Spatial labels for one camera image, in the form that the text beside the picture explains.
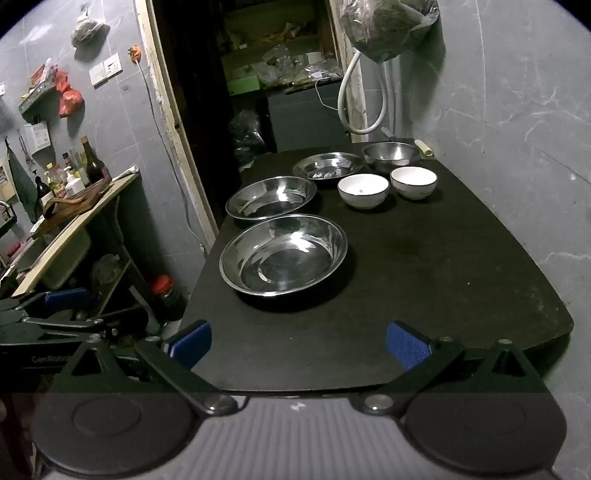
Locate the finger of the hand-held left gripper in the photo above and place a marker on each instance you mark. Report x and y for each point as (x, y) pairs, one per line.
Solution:
(124, 321)
(67, 299)

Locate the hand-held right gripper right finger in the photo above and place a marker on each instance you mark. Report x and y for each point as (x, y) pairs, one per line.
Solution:
(406, 344)

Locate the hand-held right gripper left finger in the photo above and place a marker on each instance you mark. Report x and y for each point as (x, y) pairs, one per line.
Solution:
(194, 344)

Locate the large steel basin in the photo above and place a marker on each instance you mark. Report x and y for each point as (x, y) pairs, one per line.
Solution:
(284, 258)

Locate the white ceramic bowl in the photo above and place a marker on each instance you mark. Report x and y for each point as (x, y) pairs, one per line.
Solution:
(413, 182)
(363, 191)

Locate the medium steel basin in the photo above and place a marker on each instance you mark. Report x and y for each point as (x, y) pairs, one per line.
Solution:
(270, 196)

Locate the deep steel bowl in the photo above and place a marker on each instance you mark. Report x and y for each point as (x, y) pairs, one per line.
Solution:
(391, 154)

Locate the small steel plate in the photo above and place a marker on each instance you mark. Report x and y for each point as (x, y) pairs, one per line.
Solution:
(328, 165)

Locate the red lid jar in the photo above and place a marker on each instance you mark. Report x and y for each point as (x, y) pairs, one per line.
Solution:
(164, 295)

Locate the light wooden counter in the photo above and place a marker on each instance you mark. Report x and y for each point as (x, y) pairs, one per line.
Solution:
(60, 240)

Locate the wooden cutting board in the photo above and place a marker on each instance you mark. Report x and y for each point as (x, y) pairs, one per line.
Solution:
(78, 198)

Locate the white pump bottle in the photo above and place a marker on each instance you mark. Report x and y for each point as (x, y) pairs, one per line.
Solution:
(74, 184)

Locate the yellow label bottle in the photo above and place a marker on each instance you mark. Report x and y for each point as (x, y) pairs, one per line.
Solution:
(56, 182)

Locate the dark green hanging cloth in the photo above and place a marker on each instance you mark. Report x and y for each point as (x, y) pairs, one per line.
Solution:
(21, 184)

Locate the dark glass bottle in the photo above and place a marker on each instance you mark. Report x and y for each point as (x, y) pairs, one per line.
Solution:
(94, 166)

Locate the small cream tube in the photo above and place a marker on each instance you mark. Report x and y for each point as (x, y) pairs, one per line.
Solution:
(425, 147)

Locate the red plastic bags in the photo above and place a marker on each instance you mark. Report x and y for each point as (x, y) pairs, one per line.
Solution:
(70, 99)

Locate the black plastic bag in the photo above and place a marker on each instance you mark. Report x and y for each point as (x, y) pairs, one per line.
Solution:
(247, 134)

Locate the black cabinet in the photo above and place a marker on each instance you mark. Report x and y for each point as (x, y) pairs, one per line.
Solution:
(304, 120)

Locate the green box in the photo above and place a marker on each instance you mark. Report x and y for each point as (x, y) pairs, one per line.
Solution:
(244, 86)

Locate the hanging bag of dried goods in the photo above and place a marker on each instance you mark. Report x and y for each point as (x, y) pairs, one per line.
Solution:
(90, 31)

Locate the clear bag of dark contents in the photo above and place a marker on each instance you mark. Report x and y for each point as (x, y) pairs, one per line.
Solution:
(388, 27)

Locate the wall shelf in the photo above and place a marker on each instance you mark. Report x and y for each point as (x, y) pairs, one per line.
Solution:
(34, 104)

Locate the white wall switch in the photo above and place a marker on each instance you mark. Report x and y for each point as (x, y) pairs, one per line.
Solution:
(97, 76)

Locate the white wall socket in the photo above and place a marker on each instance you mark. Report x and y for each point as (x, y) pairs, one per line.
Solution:
(112, 65)

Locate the orange wall hook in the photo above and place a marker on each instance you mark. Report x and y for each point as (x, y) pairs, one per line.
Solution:
(134, 51)

